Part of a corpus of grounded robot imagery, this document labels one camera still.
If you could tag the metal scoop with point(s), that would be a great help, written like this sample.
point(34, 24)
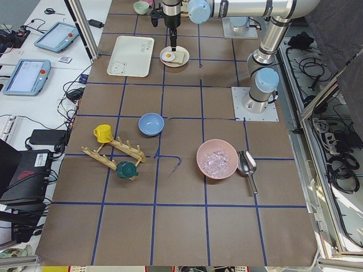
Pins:
point(247, 167)

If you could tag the blue teach pendant near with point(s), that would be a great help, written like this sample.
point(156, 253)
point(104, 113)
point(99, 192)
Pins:
point(28, 77)

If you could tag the black power adapter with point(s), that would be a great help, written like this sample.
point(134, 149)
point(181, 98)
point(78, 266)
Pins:
point(95, 23)

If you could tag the black scissors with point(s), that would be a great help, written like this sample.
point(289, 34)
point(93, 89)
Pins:
point(50, 11)

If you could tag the pink bowl with ice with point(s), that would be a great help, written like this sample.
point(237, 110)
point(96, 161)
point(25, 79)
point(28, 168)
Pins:
point(217, 159)

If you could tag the white round plate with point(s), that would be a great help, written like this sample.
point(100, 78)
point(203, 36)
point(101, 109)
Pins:
point(178, 48)

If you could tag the dark green mug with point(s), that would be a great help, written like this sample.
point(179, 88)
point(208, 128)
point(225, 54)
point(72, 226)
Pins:
point(126, 170)

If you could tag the white bread slice bottom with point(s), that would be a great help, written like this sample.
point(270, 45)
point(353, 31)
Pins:
point(178, 57)

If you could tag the white rectangular bear tray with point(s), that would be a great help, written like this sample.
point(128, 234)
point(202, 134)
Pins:
point(131, 56)

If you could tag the white keyboard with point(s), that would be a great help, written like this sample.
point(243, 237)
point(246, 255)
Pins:
point(8, 126)

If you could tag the blue bowl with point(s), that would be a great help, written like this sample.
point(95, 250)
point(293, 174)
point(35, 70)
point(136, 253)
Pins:
point(151, 124)

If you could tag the fake fried egg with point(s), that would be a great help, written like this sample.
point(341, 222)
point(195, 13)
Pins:
point(168, 56)

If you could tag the mint green bowl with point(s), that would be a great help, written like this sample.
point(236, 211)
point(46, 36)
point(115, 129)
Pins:
point(141, 7)

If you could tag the black laptop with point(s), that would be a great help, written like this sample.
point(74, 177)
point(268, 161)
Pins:
point(23, 175)

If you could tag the blue teach pendant far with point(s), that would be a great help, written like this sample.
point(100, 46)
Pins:
point(58, 37)

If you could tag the yellow mug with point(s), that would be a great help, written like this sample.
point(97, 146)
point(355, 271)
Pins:
point(103, 133)

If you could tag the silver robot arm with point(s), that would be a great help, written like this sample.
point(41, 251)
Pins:
point(239, 28)
point(281, 13)

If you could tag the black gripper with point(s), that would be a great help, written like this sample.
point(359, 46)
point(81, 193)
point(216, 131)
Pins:
point(172, 21)

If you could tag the blue teach pendant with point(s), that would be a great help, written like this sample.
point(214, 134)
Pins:
point(28, 77)
point(58, 37)

